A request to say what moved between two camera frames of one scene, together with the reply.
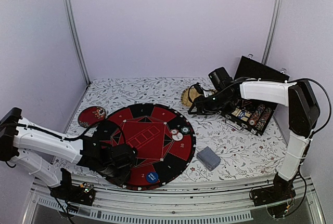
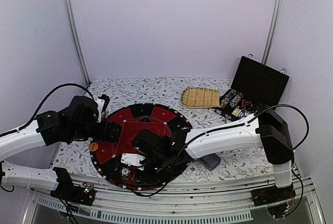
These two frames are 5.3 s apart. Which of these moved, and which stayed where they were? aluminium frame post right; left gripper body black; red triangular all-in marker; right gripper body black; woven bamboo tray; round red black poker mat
Moved: right gripper body black; left gripper body black
Stayed: aluminium frame post right; woven bamboo tray; round red black poker mat; red triangular all-in marker
